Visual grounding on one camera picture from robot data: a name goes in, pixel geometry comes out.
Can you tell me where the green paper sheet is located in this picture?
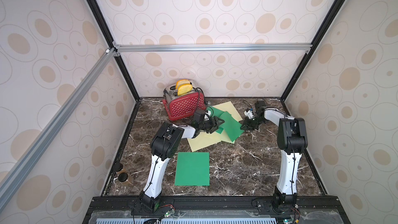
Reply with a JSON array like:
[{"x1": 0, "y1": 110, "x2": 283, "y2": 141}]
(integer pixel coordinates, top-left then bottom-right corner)
[
  {"x1": 217, "y1": 112, "x2": 244, "y2": 143},
  {"x1": 175, "y1": 152, "x2": 210, "y2": 186},
  {"x1": 207, "y1": 106, "x2": 224, "y2": 134}
]

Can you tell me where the yellow paper sheet front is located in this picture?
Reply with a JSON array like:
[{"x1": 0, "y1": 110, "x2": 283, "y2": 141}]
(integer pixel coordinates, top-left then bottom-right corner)
[{"x1": 188, "y1": 131, "x2": 234, "y2": 152}]

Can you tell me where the yellow paper sheet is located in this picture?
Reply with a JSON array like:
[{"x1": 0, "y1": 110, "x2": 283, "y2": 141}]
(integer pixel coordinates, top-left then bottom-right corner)
[
  {"x1": 213, "y1": 101, "x2": 242, "y2": 122},
  {"x1": 188, "y1": 131, "x2": 234, "y2": 152}
]

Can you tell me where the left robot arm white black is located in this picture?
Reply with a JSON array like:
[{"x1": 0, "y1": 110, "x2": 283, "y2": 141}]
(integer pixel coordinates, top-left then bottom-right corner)
[{"x1": 140, "y1": 109, "x2": 225, "y2": 213}]

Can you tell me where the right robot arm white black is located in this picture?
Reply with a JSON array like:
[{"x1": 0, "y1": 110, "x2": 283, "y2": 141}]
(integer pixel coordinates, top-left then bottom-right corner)
[{"x1": 241, "y1": 100, "x2": 308, "y2": 213}]

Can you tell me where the red polka dot toaster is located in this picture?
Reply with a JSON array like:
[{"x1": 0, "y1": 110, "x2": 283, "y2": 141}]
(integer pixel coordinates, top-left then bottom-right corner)
[{"x1": 162, "y1": 81, "x2": 206, "y2": 121}]

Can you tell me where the yellow toast slice front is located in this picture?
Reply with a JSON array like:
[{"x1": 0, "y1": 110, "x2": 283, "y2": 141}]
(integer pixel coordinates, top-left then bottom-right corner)
[{"x1": 177, "y1": 84, "x2": 193, "y2": 96}]

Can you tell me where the yellow toast slice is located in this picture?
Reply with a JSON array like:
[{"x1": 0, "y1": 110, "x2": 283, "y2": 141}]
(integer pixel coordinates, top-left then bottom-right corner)
[
  {"x1": 177, "y1": 84, "x2": 193, "y2": 96},
  {"x1": 176, "y1": 79, "x2": 191, "y2": 89}
]

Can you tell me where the yellow toast slice rear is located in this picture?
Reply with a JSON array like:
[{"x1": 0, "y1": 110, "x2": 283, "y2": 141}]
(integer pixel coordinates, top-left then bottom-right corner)
[{"x1": 176, "y1": 79, "x2": 191, "y2": 89}]

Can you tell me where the brown spice jar front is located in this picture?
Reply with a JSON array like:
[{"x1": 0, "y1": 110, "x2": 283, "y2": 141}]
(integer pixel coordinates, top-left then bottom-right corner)
[{"x1": 118, "y1": 172, "x2": 133, "y2": 187}]

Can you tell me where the brown spice jar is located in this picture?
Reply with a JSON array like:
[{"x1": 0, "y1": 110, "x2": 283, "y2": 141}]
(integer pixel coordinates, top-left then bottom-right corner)
[
  {"x1": 118, "y1": 172, "x2": 133, "y2": 187},
  {"x1": 112, "y1": 162, "x2": 127, "y2": 175}
]

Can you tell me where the brown spice jar rear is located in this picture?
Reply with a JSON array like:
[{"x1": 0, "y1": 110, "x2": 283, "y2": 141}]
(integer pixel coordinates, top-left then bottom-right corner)
[{"x1": 112, "y1": 162, "x2": 127, "y2": 175}]

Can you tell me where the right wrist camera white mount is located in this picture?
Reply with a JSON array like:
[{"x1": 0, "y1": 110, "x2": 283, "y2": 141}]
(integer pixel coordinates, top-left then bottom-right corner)
[{"x1": 244, "y1": 108, "x2": 255, "y2": 119}]

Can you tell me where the black toaster power cord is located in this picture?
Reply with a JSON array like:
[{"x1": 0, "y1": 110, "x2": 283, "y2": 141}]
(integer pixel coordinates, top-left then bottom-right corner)
[{"x1": 192, "y1": 88, "x2": 215, "y2": 119}]

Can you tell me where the horizontal aluminium frame bar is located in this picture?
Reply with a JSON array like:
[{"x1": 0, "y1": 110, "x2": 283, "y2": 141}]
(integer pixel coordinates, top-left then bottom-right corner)
[{"x1": 116, "y1": 43, "x2": 312, "y2": 52}]

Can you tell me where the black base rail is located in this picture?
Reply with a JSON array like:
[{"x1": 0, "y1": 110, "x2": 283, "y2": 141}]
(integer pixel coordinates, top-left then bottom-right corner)
[{"x1": 83, "y1": 196, "x2": 350, "y2": 224}]

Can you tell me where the left diagonal aluminium frame bar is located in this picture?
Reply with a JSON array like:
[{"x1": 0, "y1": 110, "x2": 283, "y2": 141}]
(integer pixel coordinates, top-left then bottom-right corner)
[{"x1": 1, "y1": 47, "x2": 117, "y2": 211}]

